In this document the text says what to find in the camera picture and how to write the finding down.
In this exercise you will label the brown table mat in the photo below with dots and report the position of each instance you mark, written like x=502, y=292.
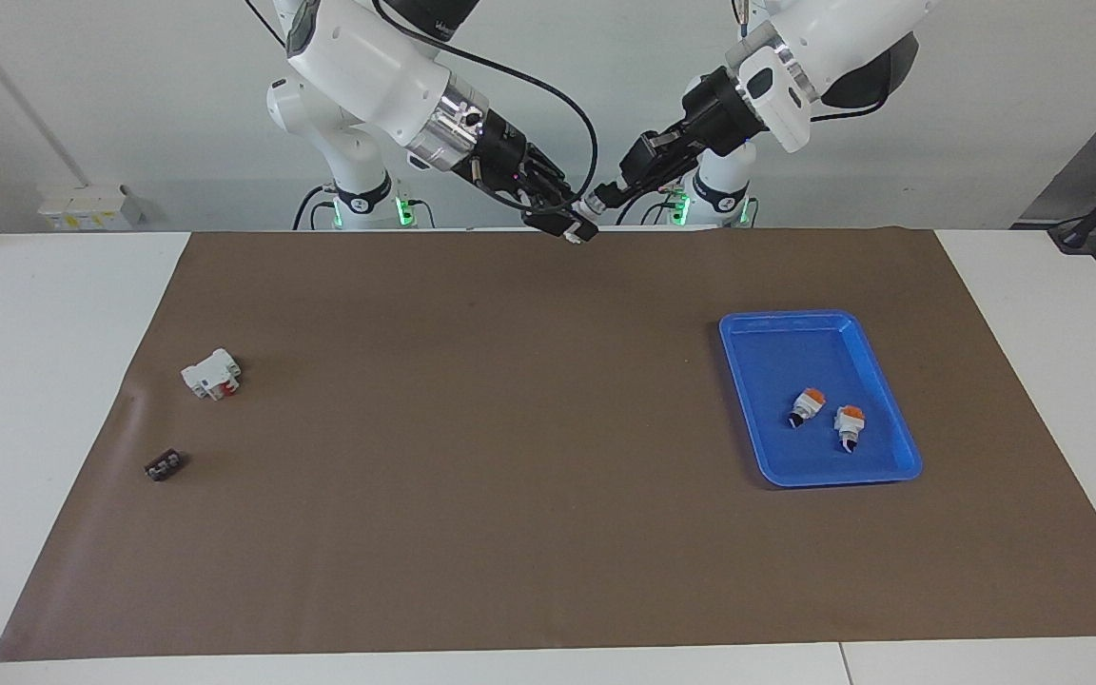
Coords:
x=510, y=476

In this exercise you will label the grey selector switch orange base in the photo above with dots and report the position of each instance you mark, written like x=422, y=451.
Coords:
x=807, y=404
x=850, y=423

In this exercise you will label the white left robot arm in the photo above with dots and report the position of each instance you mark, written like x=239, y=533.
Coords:
x=833, y=38

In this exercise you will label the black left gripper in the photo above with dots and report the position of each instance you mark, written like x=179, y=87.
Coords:
x=714, y=114

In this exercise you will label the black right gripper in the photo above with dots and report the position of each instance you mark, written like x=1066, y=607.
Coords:
x=496, y=152

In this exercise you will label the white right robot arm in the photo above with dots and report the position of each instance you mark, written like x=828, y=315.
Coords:
x=367, y=67

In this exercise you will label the white circuit breaker red lever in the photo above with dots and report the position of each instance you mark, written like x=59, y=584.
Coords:
x=208, y=374

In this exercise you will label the blue plastic tray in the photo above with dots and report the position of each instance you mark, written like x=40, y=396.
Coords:
x=795, y=357

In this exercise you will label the small dark terminal block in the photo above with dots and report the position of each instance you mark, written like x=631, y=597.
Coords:
x=165, y=466

